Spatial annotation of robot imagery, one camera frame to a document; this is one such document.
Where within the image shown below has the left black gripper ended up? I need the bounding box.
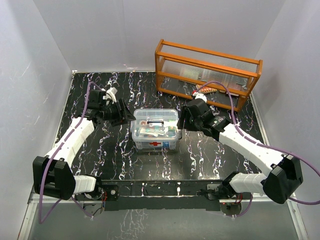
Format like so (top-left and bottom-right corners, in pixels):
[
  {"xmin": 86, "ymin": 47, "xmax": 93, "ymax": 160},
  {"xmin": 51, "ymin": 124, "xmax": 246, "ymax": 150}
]
[{"xmin": 100, "ymin": 98, "xmax": 136, "ymax": 127}]

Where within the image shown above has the clear plastic medicine box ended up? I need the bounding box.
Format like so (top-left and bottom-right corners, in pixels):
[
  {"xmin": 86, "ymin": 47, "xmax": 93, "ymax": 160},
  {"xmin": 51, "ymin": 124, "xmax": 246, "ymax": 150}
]
[{"xmin": 131, "ymin": 108, "xmax": 183, "ymax": 150}]

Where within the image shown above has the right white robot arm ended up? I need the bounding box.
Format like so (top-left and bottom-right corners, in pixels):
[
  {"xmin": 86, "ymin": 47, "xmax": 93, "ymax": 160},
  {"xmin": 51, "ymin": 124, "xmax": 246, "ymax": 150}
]
[{"xmin": 177, "ymin": 98, "xmax": 303, "ymax": 204}]

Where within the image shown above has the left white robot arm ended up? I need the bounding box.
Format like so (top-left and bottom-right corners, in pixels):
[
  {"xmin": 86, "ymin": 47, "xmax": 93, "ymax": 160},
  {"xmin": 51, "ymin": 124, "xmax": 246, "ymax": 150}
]
[{"xmin": 32, "ymin": 87, "xmax": 136, "ymax": 200}]

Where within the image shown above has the orange wooden shelf rack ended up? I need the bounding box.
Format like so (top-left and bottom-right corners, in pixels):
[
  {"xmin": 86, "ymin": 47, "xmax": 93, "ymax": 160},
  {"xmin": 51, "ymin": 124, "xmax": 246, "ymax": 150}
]
[{"xmin": 154, "ymin": 39, "xmax": 263, "ymax": 112}]

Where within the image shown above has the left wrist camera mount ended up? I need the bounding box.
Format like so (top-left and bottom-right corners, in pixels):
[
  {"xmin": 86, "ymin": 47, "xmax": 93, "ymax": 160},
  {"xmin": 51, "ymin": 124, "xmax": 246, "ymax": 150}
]
[{"xmin": 104, "ymin": 87, "xmax": 118, "ymax": 103}]

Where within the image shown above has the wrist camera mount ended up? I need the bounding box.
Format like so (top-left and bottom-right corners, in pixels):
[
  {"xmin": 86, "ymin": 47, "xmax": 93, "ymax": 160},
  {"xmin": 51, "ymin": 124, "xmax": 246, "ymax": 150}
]
[
  {"xmin": 104, "ymin": 87, "xmax": 118, "ymax": 103},
  {"xmin": 191, "ymin": 90, "xmax": 207, "ymax": 103}
]

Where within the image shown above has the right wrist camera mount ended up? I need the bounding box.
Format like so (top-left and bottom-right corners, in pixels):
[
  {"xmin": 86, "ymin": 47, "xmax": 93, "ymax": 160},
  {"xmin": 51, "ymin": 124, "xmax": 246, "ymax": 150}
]
[{"xmin": 191, "ymin": 90, "xmax": 207, "ymax": 103}]

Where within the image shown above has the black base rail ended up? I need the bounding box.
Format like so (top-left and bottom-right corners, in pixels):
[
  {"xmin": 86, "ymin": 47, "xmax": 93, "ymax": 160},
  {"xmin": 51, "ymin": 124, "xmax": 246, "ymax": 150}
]
[{"xmin": 74, "ymin": 178, "xmax": 251, "ymax": 212}]

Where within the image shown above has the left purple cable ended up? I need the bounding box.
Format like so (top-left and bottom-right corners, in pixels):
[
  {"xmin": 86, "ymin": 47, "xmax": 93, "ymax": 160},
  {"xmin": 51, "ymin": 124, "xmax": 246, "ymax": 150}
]
[{"xmin": 38, "ymin": 81, "xmax": 106, "ymax": 225}]

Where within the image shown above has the purple cable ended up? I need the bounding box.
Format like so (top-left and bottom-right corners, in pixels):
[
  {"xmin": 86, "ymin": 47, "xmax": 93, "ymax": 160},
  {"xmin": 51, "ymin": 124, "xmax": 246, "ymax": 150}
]
[
  {"xmin": 38, "ymin": 81, "xmax": 106, "ymax": 225},
  {"xmin": 197, "ymin": 80, "xmax": 320, "ymax": 206}
]

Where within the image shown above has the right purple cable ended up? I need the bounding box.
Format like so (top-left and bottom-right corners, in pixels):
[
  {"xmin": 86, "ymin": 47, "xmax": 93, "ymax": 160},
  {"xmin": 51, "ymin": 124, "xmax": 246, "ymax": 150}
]
[{"xmin": 197, "ymin": 80, "xmax": 320, "ymax": 206}]

